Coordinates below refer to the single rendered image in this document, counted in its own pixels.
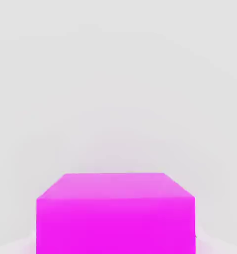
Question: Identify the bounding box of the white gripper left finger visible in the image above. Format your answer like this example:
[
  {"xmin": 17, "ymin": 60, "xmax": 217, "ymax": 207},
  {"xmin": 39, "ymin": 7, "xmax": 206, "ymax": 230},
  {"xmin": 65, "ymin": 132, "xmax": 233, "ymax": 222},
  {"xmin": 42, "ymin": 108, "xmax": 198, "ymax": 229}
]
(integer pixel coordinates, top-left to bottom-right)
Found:
[{"xmin": 0, "ymin": 232, "xmax": 37, "ymax": 254}]

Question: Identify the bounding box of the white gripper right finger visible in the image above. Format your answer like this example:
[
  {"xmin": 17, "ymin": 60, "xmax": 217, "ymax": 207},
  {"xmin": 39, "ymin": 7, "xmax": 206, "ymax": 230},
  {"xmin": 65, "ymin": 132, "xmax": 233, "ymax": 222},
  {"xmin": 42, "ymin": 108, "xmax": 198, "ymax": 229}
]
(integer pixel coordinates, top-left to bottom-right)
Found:
[{"xmin": 195, "ymin": 234, "xmax": 237, "ymax": 254}]

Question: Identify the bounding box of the small magenta cube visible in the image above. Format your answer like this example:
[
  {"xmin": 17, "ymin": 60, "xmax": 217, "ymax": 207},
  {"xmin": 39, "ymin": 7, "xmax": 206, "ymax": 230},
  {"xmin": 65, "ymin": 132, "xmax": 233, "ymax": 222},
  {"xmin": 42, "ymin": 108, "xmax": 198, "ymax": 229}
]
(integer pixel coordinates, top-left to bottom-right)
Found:
[{"xmin": 36, "ymin": 172, "xmax": 196, "ymax": 254}]

